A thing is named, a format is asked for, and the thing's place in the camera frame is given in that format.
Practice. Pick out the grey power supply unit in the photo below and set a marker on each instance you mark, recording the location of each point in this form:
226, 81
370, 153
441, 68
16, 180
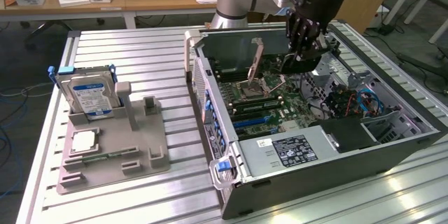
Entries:
258, 161

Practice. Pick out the CPU socket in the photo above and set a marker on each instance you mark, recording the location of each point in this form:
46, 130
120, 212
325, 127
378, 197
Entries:
253, 91

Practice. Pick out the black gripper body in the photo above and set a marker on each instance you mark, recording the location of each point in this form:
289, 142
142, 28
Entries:
325, 3

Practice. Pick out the white box with red button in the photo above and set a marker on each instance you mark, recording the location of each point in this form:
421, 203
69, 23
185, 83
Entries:
380, 16

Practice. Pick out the grey plastic disk bay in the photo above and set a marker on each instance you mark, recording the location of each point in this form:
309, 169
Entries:
392, 127

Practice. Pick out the blue case latch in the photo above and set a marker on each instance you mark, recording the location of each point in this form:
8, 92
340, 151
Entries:
222, 167

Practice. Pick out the black RAM slot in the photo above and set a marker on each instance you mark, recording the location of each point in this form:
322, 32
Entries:
234, 77
232, 71

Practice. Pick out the silver CPU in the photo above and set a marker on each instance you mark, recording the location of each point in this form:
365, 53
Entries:
84, 141

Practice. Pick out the black floor adapter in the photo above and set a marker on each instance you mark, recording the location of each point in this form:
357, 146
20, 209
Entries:
384, 30

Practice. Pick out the black chair base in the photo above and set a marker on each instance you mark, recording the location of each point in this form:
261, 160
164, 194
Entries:
52, 24

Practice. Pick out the black metal stand foot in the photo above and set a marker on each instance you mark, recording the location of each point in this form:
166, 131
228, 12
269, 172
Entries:
422, 62

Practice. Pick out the wooden desk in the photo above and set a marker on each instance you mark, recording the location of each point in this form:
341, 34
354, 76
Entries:
45, 9

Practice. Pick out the black graphics card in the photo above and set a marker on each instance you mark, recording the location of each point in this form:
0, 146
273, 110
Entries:
258, 53

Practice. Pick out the small silver chipset heatsink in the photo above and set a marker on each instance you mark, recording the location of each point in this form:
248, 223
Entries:
289, 126

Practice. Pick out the green motherboard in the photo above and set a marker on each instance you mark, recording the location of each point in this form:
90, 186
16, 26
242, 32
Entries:
290, 103

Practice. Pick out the silver metal disk bay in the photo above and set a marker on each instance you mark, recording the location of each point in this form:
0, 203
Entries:
332, 74

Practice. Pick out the white table frame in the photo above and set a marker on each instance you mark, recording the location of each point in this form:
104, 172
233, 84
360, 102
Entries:
437, 33

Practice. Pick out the grey plastic parts rack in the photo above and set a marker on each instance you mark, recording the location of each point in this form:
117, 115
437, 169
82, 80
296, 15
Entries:
114, 155

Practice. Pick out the open black PC case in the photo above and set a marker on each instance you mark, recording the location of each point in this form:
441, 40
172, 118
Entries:
314, 182

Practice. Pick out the hard disk in blue caddy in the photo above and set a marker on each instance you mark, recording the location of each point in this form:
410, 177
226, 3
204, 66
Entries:
89, 95

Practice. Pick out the orange cardboard box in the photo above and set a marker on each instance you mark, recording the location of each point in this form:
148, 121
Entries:
6, 0

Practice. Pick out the green RAM stick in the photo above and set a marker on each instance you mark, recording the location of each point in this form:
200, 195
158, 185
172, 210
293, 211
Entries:
101, 156

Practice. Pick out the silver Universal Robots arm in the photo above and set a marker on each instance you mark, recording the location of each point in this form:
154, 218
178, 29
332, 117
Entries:
234, 1

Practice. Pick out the blue expansion slot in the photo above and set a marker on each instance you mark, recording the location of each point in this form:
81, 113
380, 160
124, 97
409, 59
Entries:
249, 122

